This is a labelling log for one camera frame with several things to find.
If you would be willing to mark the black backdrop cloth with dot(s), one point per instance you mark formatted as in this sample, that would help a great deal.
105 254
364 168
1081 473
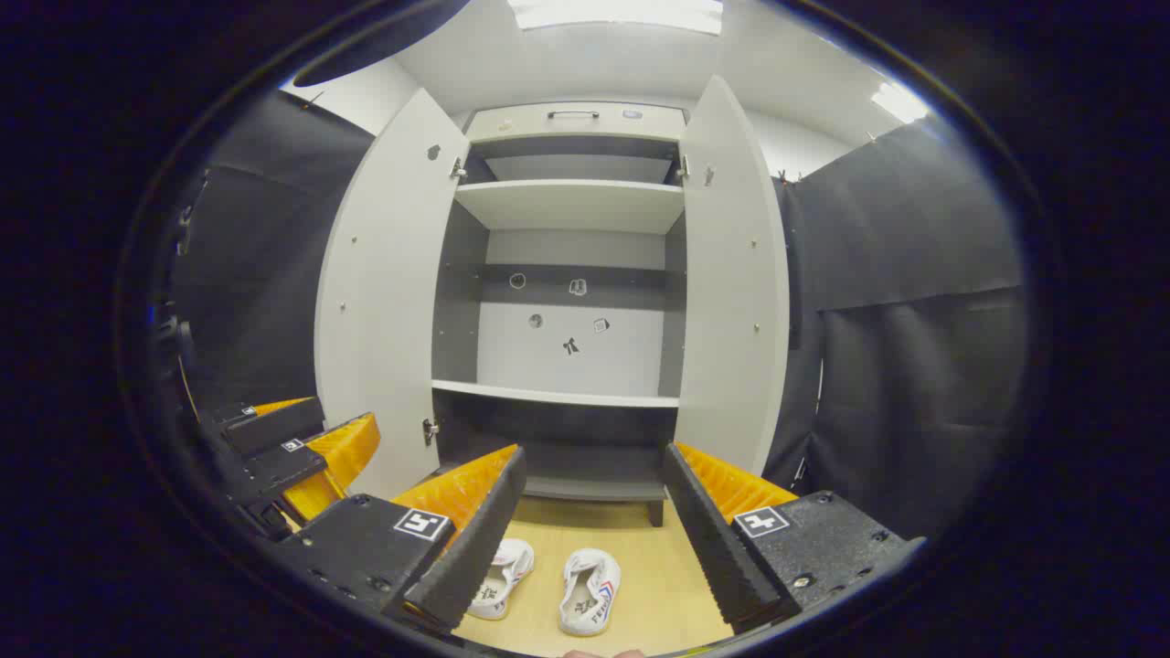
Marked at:
265 256
914 366

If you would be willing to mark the white shoe cabinet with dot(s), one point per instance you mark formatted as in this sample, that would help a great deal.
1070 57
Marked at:
567 206

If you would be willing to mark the large ceiling light panel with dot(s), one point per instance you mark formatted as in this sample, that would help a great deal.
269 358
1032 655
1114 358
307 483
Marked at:
622 14

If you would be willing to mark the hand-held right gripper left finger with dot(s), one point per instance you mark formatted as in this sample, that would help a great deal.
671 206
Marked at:
480 539

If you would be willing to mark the white cabinet drawer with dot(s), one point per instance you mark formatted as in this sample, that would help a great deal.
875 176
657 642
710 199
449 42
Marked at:
512 123

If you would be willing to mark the small ceiling light panel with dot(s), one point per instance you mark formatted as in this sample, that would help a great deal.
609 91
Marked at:
900 102

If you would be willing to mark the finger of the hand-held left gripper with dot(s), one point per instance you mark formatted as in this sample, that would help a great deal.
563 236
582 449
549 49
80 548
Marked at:
274 428
283 468

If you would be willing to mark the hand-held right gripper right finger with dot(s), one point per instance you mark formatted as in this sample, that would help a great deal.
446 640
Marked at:
708 539

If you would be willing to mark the white shoe cabinet door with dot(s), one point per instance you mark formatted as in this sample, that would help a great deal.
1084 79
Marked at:
731 292
388 292

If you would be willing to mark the white canvas shoe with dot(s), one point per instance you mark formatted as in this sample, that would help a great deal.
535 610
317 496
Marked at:
503 580
590 594

